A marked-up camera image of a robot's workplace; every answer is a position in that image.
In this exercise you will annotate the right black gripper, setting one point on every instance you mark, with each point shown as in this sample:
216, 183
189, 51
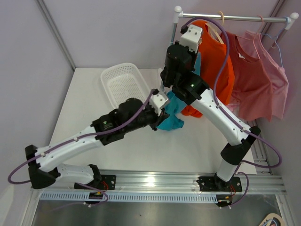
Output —
193, 54

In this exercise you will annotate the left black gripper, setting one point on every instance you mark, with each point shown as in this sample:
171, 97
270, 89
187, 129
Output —
157, 119

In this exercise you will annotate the teal t shirt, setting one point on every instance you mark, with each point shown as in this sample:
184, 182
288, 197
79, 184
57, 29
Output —
175, 107

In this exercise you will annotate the orange t shirt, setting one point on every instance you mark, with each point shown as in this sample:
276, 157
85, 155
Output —
212, 52

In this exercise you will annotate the dusty red t shirt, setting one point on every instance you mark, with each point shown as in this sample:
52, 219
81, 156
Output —
252, 90

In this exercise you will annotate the light pink t shirt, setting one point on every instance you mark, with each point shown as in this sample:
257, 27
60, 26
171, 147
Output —
251, 44

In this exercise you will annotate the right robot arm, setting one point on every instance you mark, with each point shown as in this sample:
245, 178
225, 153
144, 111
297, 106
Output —
193, 90

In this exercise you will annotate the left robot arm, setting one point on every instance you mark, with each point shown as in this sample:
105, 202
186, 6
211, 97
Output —
47, 164

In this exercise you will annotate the white plastic basket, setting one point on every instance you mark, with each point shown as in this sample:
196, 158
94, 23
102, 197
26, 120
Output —
124, 81

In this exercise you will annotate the white metal clothes rack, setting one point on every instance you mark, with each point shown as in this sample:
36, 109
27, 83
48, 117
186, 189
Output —
178, 13

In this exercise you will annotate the round wooden object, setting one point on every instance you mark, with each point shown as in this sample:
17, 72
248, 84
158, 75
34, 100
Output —
273, 219

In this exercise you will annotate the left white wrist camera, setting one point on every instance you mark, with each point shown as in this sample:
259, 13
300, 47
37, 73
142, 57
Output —
158, 101

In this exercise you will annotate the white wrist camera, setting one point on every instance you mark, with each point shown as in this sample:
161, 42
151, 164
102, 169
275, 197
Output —
158, 101
192, 38

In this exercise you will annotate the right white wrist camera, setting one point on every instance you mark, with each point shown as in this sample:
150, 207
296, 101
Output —
192, 38

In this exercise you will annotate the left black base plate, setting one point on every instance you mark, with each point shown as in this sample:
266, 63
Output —
104, 183

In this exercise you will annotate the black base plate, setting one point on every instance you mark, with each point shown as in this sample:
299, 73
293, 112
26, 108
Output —
215, 184
104, 183

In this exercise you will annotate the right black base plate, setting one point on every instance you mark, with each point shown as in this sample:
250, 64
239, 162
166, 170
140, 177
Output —
215, 184

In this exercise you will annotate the aluminium mounting rail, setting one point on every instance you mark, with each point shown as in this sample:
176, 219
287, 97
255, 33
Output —
184, 183

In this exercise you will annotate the white slotted cable duct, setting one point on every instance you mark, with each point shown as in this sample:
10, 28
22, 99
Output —
130, 197

